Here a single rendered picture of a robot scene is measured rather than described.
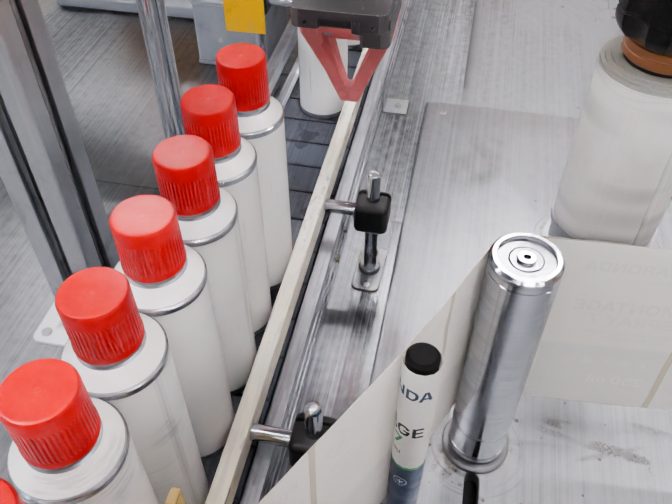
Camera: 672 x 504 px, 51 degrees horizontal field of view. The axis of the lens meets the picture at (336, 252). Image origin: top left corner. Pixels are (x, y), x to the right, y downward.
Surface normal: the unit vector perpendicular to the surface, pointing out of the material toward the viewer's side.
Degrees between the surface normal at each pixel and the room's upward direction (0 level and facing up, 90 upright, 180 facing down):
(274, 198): 90
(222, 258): 90
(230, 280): 90
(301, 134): 0
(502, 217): 0
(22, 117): 90
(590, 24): 0
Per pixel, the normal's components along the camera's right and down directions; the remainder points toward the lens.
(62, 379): -0.04, -0.69
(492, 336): -0.61, 0.57
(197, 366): 0.60, 0.57
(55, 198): -0.20, 0.70
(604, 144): -0.77, 0.48
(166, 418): 0.86, 0.36
